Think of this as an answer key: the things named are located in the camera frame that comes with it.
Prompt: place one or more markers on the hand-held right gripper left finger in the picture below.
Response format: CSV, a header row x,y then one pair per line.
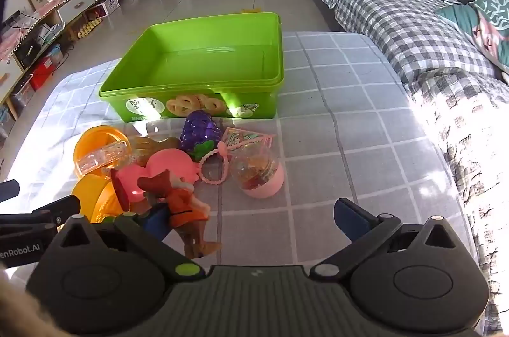
x,y
157,223

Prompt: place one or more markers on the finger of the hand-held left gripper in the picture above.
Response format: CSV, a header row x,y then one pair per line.
x,y
59,208
10,189

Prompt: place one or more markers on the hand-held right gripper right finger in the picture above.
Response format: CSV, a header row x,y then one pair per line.
x,y
350,219

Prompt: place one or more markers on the orange dwarf figurine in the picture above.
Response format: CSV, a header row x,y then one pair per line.
x,y
183,206

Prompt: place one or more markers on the yellow toy corn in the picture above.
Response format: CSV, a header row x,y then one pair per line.
x,y
89,198

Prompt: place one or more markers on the pink toy peach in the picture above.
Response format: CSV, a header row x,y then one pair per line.
x,y
167,164

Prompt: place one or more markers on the clear plastic case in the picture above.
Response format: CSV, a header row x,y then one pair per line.
x,y
101,159

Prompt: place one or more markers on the clear pink capsule ball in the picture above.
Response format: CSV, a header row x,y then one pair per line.
x,y
262,184

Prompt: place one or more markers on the pink card box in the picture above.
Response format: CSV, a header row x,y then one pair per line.
x,y
246,138

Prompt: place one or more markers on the green plastic box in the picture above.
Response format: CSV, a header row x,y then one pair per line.
x,y
199,62

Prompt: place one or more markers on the orange round plastic toy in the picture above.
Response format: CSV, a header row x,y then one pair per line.
x,y
95,138

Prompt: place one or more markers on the tan toy hand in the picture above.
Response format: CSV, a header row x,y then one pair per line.
x,y
155,145

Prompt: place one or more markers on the purple toy grapes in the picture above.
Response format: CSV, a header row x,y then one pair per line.
x,y
199,130

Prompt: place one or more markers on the grey checked tablecloth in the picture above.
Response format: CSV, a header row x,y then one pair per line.
x,y
338,102

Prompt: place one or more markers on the white wooden cabinet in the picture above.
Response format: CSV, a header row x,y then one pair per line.
x,y
75,5

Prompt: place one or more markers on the plaid blanket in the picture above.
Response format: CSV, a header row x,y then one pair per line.
x,y
377,15

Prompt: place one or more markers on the white printed carton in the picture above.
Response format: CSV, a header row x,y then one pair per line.
x,y
109,5

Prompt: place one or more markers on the teal patterned pillow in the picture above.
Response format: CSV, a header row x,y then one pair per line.
x,y
493,3

